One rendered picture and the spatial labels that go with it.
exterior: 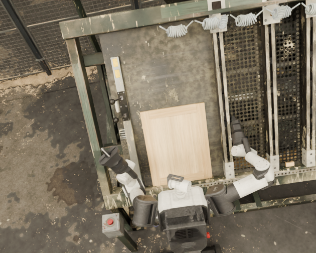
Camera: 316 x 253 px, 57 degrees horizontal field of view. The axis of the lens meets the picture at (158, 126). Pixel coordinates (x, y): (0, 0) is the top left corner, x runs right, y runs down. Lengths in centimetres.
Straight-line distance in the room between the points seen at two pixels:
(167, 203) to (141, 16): 108
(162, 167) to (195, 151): 27
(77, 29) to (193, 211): 123
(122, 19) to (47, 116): 242
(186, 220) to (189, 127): 71
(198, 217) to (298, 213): 178
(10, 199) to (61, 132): 93
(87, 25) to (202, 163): 119
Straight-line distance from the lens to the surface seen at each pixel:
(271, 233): 307
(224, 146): 205
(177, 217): 157
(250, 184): 166
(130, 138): 201
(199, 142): 206
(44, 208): 341
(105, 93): 204
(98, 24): 186
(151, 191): 216
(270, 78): 202
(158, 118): 198
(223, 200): 165
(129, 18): 183
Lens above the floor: 291
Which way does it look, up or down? 56 degrees down
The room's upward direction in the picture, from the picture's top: 11 degrees counter-clockwise
